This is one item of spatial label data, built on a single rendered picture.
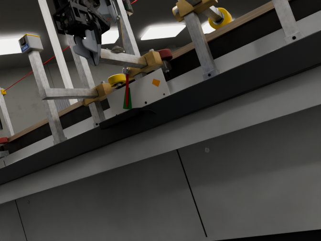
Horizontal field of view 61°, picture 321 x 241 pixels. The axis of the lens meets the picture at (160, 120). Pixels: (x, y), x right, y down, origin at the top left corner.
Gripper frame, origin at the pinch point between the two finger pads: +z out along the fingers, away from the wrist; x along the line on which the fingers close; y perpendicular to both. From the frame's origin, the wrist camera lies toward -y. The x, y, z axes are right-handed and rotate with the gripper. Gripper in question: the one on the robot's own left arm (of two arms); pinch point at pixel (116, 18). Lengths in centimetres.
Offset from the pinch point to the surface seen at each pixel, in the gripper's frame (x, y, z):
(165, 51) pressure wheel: -17.6, -11.2, 11.5
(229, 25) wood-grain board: -15.1, -36.9, 11.8
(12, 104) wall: -515, 422, -162
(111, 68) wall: -699, 200, -214
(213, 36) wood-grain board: -17.5, -30.4, 12.8
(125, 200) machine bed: -42, 32, 66
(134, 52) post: -6.2, -1.2, 11.1
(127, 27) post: -6.9, -1.5, 1.4
